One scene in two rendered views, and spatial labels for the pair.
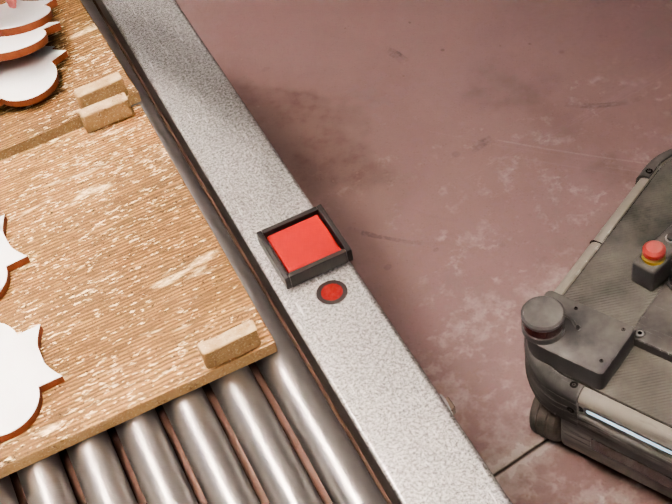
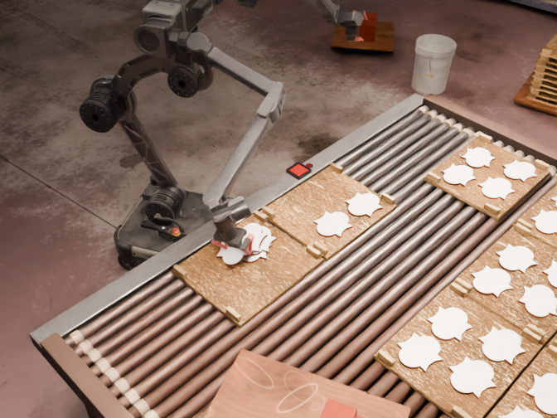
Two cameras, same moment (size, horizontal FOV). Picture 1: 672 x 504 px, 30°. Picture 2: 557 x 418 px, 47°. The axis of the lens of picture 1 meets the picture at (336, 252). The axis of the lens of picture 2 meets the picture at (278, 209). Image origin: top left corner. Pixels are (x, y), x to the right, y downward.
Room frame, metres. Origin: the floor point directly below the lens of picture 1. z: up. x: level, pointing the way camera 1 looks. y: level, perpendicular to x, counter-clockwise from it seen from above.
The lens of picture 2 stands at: (1.96, 1.82, 2.57)
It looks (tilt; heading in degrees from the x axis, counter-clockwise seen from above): 42 degrees down; 241
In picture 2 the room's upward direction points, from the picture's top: straight up
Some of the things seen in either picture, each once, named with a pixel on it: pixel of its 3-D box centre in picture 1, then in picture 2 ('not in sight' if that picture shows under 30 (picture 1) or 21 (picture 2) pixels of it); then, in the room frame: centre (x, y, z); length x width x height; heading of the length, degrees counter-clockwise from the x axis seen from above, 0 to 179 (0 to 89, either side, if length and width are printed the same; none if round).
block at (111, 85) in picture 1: (100, 92); (259, 216); (1.17, 0.23, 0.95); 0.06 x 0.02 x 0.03; 108
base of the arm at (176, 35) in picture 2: not in sight; (180, 41); (1.23, -0.29, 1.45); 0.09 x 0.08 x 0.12; 44
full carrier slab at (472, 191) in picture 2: not in sight; (487, 172); (0.21, 0.43, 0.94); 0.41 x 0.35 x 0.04; 16
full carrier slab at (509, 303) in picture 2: not in sight; (528, 278); (0.50, 0.94, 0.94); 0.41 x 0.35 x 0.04; 16
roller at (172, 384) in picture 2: not in sight; (349, 248); (0.93, 0.49, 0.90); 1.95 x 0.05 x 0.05; 16
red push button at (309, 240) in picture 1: (304, 246); (298, 171); (0.88, 0.03, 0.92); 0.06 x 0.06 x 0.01; 16
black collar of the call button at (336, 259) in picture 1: (304, 245); (298, 170); (0.88, 0.03, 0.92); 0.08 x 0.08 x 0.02; 16
